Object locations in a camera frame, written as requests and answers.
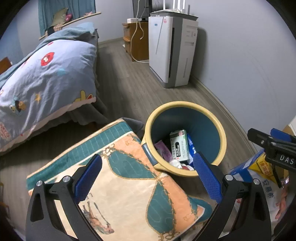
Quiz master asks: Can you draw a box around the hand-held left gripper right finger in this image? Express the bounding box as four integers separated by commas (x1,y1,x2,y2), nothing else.
193,152,272,241

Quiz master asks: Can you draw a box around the cartoon print blue duvet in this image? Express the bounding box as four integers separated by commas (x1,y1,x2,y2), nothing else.
0,22,97,152

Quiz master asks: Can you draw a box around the white air purifier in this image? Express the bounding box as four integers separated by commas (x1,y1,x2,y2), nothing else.
148,11,199,89

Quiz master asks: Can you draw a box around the teal window curtain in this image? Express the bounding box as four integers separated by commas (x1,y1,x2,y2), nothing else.
38,0,96,35

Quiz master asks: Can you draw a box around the beige cushion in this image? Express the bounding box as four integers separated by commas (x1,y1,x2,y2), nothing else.
52,8,69,25

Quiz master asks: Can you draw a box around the white cable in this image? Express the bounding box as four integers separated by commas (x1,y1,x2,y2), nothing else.
131,0,150,63

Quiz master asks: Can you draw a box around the patterned teal orange cushion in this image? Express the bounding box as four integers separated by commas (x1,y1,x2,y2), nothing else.
26,118,213,241

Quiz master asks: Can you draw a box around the black television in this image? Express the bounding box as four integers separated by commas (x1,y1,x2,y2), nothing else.
132,0,153,20

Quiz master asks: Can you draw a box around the wooden window sill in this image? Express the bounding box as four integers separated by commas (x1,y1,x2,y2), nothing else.
39,12,102,40

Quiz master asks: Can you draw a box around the plaid cushion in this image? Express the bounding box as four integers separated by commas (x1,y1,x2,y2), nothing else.
44,23,64,36

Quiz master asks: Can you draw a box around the grey stool seat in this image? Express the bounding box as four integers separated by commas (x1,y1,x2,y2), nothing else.
124,118,145,140

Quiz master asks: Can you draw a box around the white router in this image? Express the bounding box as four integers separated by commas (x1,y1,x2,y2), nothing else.
153,0,190,13

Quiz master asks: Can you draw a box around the person's right hand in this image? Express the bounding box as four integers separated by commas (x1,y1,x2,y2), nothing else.
277,183,293,219

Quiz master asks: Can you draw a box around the wooden bed headboard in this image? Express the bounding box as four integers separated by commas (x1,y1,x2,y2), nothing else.
0,57,12,75

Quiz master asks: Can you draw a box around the blue white packaging bag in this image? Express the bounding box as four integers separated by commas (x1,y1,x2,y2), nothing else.
228,149,285,222

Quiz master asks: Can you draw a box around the brown cardboard box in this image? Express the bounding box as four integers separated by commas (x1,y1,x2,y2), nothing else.
283,116,296,138

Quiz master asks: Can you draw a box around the yellow rimmed teal waste bin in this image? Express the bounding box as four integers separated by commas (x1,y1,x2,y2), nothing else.
141,101,227,178

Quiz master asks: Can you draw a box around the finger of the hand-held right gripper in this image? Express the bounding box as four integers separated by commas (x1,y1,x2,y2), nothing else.
247,128,278,150
270,128,296,143

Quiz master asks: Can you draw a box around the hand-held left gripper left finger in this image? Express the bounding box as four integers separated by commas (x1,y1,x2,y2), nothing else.
25,153,103,241

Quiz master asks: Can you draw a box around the blue snack packet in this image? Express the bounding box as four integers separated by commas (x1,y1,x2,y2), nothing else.
186,133,197,165

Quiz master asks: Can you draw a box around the green white medicine box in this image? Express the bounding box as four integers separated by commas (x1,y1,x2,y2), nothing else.
169,130,190,163

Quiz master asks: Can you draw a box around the wooden cabinet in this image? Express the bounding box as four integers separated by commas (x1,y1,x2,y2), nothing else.
122,20,150,61

